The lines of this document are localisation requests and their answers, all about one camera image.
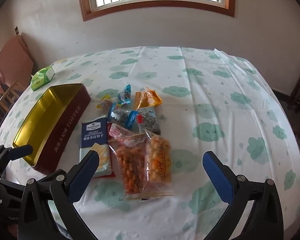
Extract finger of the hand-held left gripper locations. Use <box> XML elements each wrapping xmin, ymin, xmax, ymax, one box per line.
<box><xmin>8</xmin><ymin>144</ymin><xmax>34</xmax><ymax>161</ymax></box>

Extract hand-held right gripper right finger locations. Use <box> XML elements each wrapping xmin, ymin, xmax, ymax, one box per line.
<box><xmin>202</xmin><ymin>151</ymin><xmax>284</xmax><ymax>240</ymax></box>

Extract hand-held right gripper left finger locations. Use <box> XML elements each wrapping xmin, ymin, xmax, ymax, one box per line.
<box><xmin>19</xmin><ymin>150</ymin><xmax>100</xmax><ymax>240</ymax></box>

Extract maroon tin box gold inside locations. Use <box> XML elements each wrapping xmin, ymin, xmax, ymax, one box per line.
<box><xmin>12</xmin><ymin>83</ymin><xmax>92</xmax><ymax>175</ymax></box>

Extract blue cracker packet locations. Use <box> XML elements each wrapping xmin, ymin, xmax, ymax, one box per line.
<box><xmin>79</xmin><ymin>115</ymin><xmax>115</xmax><ymax>177</ymax></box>

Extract brown snack packet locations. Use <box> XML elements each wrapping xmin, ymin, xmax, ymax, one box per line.
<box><xmin>107</xmin><ymin>134</ymin><xmax>174</xmax><ymax>200</ymax></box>

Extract pink white snack packet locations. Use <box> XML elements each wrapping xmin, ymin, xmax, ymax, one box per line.
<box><xmin>107</xmin><ymin>124</ymin><xmax>140</xmax><ymax>145</ymax></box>

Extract yellow snack bag orange letters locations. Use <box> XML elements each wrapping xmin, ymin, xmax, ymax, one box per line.
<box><xmin>145</xmin><ymin>130</ymin><xmax>172</xmax><ymax>187</ymax></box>

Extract blue clear snack packet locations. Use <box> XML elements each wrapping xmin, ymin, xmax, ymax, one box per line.
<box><xmin>107</xmin><ymin>103</ymin><xmax>139</xmax><ymax>130</ymax></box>
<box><xmin>116</xmin><ymin>84</ymin><xmax>133</xmax><ymax>107</ymax></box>

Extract small yellow snack packet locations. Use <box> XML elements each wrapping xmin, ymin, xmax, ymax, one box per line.
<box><xmin>97</xmin><ymin>95</ymin><xmax>113</xmax><ymax>110</ymax></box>

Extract grey seed packet red label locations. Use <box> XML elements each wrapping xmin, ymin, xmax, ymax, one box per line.
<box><xmin>136</xmin><ymin>107</ymin><xmax>162</xmax><ymax>135</ymax></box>

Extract orange snack packet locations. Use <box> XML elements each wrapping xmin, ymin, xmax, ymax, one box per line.
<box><xmin>135</xmin><ymin>87</ymin><xmax>163</xmax><ymax>109</ymax></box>

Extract light wooden chair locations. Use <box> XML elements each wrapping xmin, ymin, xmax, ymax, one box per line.
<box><xmin>0</xmin><ymin>79</ymin><xmax>19</xmax><ymax>106</ymax></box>

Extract green tissue pack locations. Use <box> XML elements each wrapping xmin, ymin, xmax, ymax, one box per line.
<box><xmin>30</xmin><ymin>66</ymin><xmax>55</xmax><ymax>92</ymax></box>

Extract cloud print tablecloth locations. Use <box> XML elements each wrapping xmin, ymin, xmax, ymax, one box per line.
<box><xmin>0</xmin><ymin>45</ymin><xmax>300</xmax><ymax>240</ymax></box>

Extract brown cardboard box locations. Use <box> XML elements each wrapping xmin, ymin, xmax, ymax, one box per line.
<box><xmin>0</xmin><ymin>34</ymin><xmax>35</xmax><ymax>90</ymax></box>

